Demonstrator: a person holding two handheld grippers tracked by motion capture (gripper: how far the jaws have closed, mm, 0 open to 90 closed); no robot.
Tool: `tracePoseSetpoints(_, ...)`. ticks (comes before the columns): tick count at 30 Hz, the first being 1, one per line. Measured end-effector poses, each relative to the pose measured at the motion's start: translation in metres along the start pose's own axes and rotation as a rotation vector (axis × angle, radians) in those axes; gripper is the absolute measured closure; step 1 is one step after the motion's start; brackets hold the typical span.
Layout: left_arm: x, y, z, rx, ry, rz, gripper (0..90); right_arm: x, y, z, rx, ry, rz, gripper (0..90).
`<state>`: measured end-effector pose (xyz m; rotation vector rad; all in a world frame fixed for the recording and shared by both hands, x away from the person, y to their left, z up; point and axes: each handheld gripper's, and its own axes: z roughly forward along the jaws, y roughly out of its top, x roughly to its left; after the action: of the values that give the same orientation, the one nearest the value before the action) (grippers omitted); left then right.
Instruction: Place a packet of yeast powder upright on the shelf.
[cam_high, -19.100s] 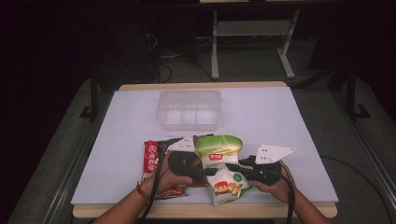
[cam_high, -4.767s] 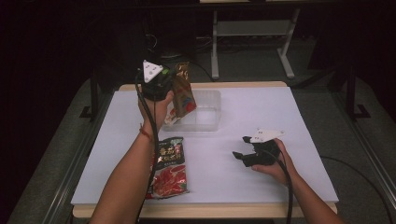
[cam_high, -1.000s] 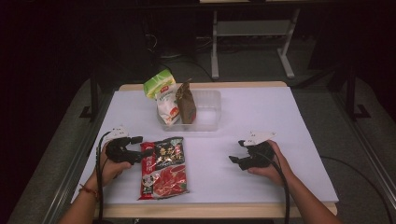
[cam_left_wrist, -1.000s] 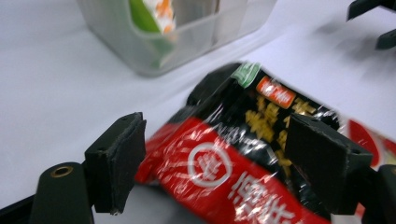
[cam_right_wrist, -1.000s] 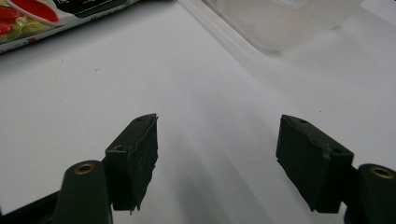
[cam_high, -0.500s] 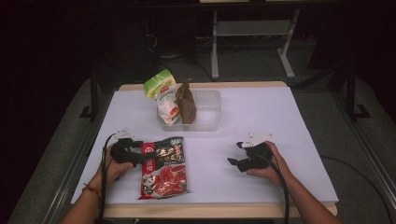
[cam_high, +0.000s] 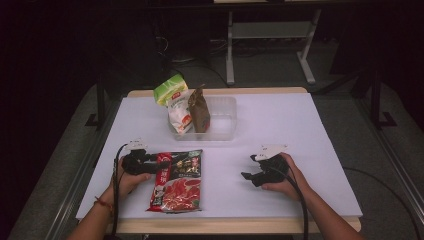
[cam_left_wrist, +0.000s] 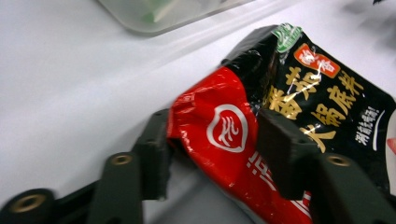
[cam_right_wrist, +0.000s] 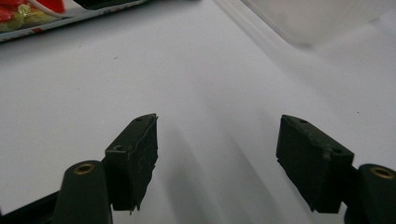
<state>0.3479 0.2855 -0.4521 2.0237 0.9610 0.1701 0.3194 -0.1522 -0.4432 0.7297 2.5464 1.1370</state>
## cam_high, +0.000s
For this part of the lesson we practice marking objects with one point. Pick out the black metal stand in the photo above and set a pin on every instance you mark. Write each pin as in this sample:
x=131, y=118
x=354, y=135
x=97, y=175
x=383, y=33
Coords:
x=376, y=106
x=101, y=110

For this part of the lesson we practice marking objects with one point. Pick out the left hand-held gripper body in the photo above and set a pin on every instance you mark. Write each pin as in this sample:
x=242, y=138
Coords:
x=136, y=161

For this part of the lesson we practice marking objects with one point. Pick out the metal frame rail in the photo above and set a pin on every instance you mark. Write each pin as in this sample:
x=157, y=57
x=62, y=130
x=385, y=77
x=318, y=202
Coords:
x=78, y=186
x=396, y=166

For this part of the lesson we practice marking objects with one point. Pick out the person's right hand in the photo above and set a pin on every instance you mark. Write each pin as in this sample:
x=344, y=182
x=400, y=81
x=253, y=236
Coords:
x=293, y=183

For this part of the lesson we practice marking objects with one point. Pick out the white table mat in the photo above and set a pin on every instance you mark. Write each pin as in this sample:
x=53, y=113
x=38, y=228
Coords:
x=283, y=126

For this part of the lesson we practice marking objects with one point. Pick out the white metal stand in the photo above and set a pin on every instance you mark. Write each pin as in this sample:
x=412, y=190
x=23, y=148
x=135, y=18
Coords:
x=271, y=30

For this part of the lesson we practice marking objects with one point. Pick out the brown gold snack packet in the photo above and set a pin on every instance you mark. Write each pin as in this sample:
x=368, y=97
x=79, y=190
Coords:
x=200, y=111

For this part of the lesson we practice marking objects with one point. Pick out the clear plastic container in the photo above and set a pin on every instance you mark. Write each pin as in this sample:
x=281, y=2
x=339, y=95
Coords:
x=216, y=118

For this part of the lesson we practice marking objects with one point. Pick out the red and black snack packet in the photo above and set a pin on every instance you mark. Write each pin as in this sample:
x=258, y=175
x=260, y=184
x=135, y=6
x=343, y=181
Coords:
x=178, y=190

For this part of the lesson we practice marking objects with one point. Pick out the white and green snack packet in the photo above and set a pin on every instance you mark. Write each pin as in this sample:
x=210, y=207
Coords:
x=173, y=100

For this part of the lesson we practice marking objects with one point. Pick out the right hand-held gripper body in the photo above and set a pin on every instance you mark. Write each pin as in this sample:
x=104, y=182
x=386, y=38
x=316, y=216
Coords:
x=271, y=171

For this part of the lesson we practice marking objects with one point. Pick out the person's left hand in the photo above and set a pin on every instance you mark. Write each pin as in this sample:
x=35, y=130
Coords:
x=128, y=185

